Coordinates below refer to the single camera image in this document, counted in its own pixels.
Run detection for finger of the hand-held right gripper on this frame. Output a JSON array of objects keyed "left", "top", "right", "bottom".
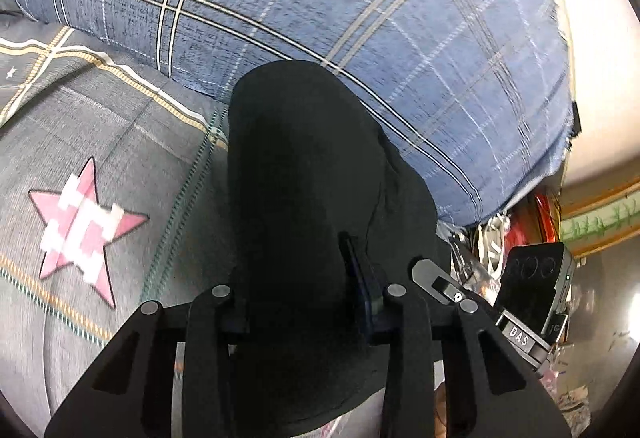
[{"left": 411, "top": 258, "right": 481, "bottom": 306}]

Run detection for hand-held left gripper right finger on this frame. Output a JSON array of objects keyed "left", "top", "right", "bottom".
[{"left": 339, "top": 232, "right": 572, "bottom": 438}]

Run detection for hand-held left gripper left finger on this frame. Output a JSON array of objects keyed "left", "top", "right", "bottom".
[{"left": 45, "top": 285, "right": 251, "bottom": 438}]

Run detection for black pants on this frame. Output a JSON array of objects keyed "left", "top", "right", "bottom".
[{"left": 226, "top": 60, "right": 453, "bottom": 436}]

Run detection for white and black clothes pile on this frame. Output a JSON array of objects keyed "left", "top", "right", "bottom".
[{"left": 447, "top": 212, "right": 511, "bottom": 289}]

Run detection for red fabric item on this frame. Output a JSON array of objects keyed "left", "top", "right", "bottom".
[{"left": 512, "top": 190, "right": 562, "bottom": 246}]

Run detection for wooden framed green panel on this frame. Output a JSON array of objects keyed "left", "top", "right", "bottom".
[{"left": 557, "top": 178, "right": 640, "bottom": 259}]

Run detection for grey star printed bed sheet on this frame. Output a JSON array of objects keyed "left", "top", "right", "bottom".
[{"left": 0, "top": 12, "right": 236, "bottom": 419}]

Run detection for blue plaid pillow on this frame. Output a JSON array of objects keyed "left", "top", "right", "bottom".
[{"left": 2, "top": 0, "right": 576, "bottom": 226}]

